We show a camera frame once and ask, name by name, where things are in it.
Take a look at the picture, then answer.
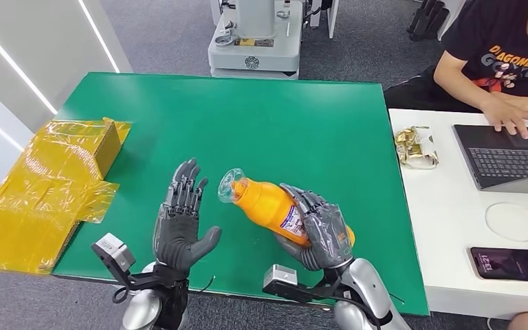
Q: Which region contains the person's right hand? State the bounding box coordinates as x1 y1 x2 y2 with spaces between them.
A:
479 97 528 140

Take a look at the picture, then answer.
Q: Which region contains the yellow label plate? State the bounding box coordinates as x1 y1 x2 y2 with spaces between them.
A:
234 38 275 48

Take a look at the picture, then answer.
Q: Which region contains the white furniture panel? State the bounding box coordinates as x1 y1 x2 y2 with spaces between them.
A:
309 0 340 40

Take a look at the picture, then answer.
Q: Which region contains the gold snack wrapper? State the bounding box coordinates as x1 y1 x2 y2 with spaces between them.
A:
393 126 441 171

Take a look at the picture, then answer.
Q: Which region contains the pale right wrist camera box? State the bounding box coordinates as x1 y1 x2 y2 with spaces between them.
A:
262 264 300 294

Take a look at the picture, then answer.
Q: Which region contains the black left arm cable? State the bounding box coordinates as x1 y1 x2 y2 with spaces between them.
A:
111 285 131 305

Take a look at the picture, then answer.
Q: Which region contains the silver metal hook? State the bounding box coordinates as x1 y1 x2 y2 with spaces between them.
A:
214 20 239 48

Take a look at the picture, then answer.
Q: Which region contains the grey laptop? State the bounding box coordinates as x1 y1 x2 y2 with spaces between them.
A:
452 124 528 196

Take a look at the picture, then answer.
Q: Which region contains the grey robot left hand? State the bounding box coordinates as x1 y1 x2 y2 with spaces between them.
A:
152 157 223 274

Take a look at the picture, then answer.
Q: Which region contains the black plastic equipment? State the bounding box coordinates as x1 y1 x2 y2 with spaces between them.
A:
406 0 451 43

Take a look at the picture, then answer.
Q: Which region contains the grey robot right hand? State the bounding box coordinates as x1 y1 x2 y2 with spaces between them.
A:
275 183 354 273

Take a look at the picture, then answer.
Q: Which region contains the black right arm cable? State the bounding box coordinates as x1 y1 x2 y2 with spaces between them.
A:
318 294 384 330

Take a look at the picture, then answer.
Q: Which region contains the yellow taped cardboard box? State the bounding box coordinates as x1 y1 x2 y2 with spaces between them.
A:
0 117 133 276

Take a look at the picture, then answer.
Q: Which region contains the grey column machine stand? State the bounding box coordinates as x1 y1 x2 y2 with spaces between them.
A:
208 0 304 81

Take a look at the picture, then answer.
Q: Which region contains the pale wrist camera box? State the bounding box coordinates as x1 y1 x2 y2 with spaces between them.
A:
91 233 136 274
262 264 300 294

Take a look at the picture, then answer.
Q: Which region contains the orange plastic bottle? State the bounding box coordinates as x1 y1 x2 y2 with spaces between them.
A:
217 168 356 249

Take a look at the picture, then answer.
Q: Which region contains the white charging cable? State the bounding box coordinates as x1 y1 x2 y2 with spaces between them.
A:
484 201 528 265

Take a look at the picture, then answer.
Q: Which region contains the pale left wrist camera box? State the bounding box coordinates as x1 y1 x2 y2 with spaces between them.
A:
91 233 136 274

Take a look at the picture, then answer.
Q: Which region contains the black smartphone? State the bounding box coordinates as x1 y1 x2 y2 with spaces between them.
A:
467 246 528 284

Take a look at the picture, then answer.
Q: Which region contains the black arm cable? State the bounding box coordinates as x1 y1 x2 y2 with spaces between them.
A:
111 285 131 305
318 294 384 330

